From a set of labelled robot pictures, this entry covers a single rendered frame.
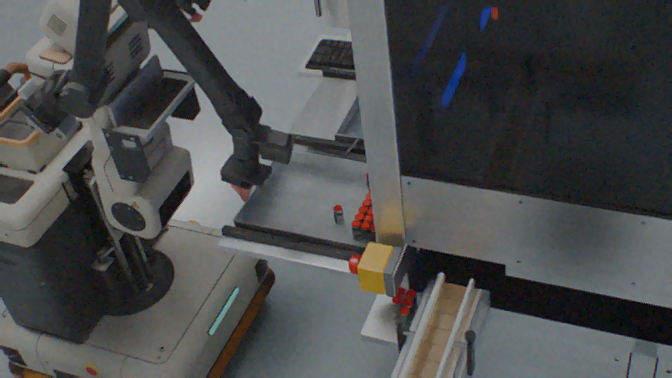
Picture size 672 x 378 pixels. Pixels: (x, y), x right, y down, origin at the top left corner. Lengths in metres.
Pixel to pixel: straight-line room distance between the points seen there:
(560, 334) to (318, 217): 0.60
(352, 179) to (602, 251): 0.71
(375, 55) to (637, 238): 0.55
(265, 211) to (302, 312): 0.98
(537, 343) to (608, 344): 0.15
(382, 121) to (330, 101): 0.82
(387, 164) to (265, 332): 1.45
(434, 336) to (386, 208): 0.26
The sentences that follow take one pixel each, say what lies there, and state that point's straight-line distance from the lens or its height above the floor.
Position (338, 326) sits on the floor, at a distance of 2.98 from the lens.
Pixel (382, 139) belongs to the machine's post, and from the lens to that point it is 1.61.
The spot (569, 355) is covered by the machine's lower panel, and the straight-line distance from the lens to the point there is 1.92.
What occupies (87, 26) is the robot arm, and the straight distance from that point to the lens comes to 1.81.
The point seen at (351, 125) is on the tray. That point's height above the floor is 0.88.
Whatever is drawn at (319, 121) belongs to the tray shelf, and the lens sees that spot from 2.33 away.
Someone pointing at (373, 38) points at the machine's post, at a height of 1.50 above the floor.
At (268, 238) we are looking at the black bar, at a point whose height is 0.90.
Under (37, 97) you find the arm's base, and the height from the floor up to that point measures 1.22.
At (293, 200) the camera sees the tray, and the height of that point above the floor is 0.88.
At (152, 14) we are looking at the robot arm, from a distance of 1.70.
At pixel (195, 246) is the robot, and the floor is 0.28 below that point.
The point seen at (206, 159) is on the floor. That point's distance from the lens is 3.70.
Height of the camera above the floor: 2.31
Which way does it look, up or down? 43 degrees down
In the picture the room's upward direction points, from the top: 9 degrees counter-clockwise
